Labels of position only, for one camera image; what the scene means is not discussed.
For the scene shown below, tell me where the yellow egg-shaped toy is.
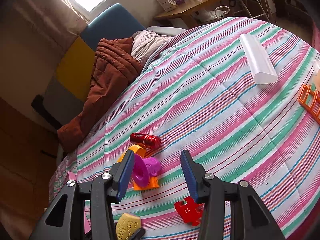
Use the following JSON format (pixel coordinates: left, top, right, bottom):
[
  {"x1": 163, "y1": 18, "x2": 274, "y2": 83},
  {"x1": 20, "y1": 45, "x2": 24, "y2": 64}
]
[{"x1": 116, "y1": 213, "x2": 142, "y2": 240}]

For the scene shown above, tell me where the striped bedspread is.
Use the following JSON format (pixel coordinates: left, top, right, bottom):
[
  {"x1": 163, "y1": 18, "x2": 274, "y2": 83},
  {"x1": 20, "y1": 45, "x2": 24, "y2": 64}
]
[{"x1": 49, "y1": 17, "x2": 319, "y2": 239}]

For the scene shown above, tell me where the rust brown quilted blanket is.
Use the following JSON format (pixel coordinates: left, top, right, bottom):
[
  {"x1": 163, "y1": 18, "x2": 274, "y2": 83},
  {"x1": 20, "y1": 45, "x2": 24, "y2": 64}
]
[{"x1": 57, "y1": 37, "x2": 142, "y2": 153}]

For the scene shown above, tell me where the pink curtain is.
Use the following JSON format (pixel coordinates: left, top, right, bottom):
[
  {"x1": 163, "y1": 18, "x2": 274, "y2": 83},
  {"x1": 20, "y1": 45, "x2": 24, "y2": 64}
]
[{"x1": 13, "y1": 0, "x2": 87, "y2": 54}]

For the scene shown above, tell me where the wooden side table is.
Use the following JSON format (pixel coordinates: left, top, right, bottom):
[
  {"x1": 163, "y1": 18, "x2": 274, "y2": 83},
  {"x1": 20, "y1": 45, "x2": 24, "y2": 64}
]
[{"x1": 153, "y1": 0, "x2": 223, "y2": 29}]

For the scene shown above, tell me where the red puzzle piece toy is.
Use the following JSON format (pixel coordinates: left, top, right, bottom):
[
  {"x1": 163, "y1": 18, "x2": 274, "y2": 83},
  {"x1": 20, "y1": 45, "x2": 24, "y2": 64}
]
[{"x1": 174, "y1": 196, "x2": 203, "y2": 226}]

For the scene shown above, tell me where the magenta plastic toy disc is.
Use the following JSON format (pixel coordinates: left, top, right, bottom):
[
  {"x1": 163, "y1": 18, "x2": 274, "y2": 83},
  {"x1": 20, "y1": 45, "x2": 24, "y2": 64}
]
[{"x1": 132, "y1": 154, "x2": 161, "y2": 187}]

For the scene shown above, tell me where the orange plastic frame toy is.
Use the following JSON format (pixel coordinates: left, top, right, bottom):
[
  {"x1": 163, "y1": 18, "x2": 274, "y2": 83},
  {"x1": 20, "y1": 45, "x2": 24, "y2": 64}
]
[{"x1": 298, "y1": 85, "x2": 320, "y2": 124}]

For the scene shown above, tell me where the grey yellow blue headboard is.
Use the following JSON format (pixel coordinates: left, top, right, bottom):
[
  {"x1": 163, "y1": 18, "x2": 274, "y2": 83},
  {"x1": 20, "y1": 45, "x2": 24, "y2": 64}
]
[{"x1": 39, "y1": 3, "x2": 145, "y2": 129}]

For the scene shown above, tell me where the white plastic case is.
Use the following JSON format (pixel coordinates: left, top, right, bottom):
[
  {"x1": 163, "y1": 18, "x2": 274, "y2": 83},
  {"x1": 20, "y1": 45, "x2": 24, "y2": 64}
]
[{"x1": 240, "y1": 34, "x2": 278, "y2": 85}]

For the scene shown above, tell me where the red capsule toy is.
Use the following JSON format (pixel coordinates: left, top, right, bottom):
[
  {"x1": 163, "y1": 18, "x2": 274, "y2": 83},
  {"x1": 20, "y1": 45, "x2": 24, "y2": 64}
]
[{"x1": 130, "y1": 133, "x2": 162, "y2": 150}]

